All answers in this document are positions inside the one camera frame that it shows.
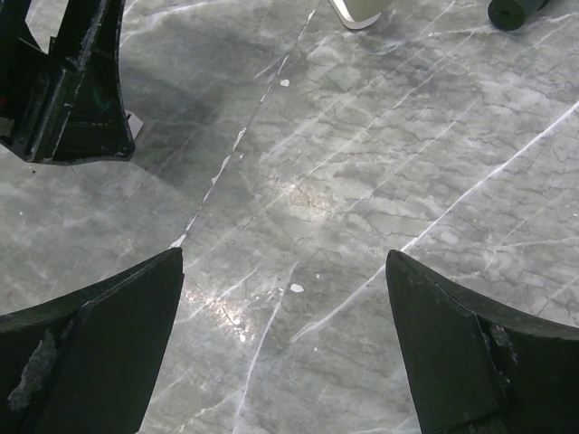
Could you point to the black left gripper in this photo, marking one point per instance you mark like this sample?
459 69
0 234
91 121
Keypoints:
64 105

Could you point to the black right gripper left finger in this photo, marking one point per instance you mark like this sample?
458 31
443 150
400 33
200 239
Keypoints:
88 361

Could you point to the small cardboard piece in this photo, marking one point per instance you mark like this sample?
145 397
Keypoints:
134 122

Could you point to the black microphone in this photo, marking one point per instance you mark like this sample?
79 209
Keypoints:
509 15

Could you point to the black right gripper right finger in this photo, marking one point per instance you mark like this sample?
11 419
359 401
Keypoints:
475 365

